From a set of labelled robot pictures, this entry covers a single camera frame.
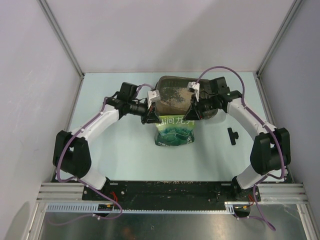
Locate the dark grey litter box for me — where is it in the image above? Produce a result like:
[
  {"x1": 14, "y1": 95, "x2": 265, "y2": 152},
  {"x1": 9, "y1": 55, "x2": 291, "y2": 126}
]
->
[{"x1": 155, "y1": 75, "x2": 196, "y2": 116}]

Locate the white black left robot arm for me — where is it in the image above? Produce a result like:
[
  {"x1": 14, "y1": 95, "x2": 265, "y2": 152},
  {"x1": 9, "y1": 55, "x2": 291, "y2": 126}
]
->
[{"x1": 53, "y1": 82, "x2": 162, "y2": 200}]

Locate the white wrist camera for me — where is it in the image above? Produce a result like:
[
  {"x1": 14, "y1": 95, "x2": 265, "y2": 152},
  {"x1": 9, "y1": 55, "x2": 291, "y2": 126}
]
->
[
  {"x1": 147, "y1": 89, "x2": 161, "y2": 108},
  {"x1": 187, "y1": 81, "x2": 200, "y2": 102}
]

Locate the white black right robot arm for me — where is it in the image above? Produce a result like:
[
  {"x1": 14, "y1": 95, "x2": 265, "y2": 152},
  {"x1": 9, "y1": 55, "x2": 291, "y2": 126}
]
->
[{"x1": 183, "y1": 77, "x2": 291, "y2": 201}]

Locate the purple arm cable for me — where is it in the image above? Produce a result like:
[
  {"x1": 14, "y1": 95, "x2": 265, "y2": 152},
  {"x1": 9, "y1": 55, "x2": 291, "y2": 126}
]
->
[
  {"x1": 55, "y1": 83, "x2": 155, "y2": 221},
  {"x1": 194, "y1": 65, "x2": 287, "y2": 231}
]

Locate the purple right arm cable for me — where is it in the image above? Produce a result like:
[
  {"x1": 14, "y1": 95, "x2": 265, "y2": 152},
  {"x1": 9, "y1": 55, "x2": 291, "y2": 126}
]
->
[{"x1": 194, "y1": 65, "x2": 287, "y2": 231}]

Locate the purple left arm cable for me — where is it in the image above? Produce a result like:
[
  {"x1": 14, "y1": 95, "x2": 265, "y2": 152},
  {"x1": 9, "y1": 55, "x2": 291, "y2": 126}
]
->
[{"x1": 55, "y1": 83, "x2": 155, "y2": 221}]

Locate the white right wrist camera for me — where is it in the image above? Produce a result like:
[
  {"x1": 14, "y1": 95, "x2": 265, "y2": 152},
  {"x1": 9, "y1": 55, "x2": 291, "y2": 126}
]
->
[{"x1": 187, "y1": 81, "x2": 200, "y2": 102}]

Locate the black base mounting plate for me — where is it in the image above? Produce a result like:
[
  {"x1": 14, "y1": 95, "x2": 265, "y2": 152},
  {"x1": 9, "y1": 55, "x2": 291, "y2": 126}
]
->
[{"x1": 82, "y1": 180, "x2": 261, "y2": 202}]

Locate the green litter bag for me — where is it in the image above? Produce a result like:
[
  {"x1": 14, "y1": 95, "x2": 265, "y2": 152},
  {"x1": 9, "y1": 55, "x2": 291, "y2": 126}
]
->
[{"x1": 154, "y1": 115, "x2": 196, "y2": 147}]

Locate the white slotted cable duct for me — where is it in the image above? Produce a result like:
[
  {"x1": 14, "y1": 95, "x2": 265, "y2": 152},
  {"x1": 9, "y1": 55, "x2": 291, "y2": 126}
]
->
[{"x1": 46, "y1": 201, "x2": 247, "y2": 214}]

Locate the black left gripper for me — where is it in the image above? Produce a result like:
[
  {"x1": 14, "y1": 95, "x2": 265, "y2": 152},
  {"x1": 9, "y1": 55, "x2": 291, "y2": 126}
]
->
[{"x1": 127, "y1": 99, "x2": 161, "y2": 125}]

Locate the black bag clip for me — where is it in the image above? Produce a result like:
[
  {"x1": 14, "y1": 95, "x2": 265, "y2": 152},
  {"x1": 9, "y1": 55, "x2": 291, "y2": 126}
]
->
[{"x1": 227, "y1": 127, "x2": 239, "y2": 146}]

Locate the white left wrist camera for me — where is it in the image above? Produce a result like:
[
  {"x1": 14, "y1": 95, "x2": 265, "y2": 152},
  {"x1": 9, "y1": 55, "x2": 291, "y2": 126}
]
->
[{"x1": 147, "y1": 89, "x2": 161, "y2": 108}]

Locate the beige cat litter pile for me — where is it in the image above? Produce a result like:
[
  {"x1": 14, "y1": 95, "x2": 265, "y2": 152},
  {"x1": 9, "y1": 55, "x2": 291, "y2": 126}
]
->
[{"x1": 158, "y1": 87, "x2": 193, "y2": 115}]

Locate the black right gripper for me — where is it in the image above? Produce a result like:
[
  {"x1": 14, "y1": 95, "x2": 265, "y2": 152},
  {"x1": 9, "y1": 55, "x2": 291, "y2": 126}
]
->
[{"x1": 183, "y1": 93, "x2": 219, "y2": 121}]

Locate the aluminium frame rail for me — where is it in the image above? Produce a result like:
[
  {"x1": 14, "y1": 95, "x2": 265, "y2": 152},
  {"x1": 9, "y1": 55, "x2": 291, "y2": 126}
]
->
[{"x1": 36, "y1": 182, "x2": 309, "y2": 204}]

